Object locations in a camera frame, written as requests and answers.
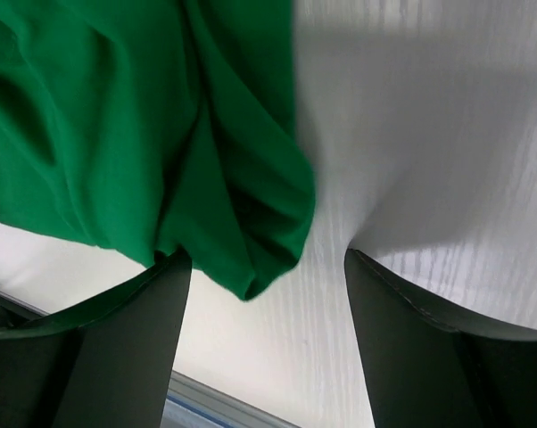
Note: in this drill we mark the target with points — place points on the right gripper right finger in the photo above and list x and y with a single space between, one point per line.
429 362

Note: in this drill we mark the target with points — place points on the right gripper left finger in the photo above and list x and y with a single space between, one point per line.
104 362

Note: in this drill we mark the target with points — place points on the green t shirt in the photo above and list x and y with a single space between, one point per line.
148 127

